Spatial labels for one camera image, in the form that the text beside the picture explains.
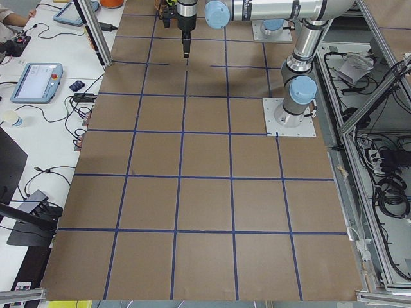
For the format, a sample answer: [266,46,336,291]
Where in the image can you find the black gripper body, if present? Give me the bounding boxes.
[177,14,197,47]

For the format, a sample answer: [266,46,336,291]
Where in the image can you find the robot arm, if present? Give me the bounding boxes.
[205,0,353,128]

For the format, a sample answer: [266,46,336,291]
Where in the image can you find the orange round object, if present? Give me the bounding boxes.
[100,0,124,9]

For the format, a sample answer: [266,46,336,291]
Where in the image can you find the black power adapter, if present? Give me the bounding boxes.
[99,22,118,32]

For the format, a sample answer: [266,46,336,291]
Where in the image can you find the dark blue plaid pouch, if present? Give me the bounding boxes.
[69,80,85,92]

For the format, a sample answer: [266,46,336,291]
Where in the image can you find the blue teach pendant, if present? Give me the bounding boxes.
[10,63,64,104]

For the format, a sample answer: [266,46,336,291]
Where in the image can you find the white paper cup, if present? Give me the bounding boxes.
[2,110,23,127]

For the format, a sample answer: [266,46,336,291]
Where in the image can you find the grey usb hub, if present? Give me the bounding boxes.
[18,189,49,214]

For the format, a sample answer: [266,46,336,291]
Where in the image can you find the black power brick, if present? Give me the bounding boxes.
[380,150,410,168]

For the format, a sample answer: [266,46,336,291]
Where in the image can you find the black monitor stand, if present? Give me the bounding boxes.
[1,130,62,247]

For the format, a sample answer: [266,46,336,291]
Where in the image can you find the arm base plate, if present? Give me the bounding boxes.
[252,19,293,44]
[262,98,317,137]

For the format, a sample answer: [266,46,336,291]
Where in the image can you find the black cable bundle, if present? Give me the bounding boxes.
[19,92,97,151]

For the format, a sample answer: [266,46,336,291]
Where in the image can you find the aluminium frame cage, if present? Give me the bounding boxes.
[314,1,410,307]

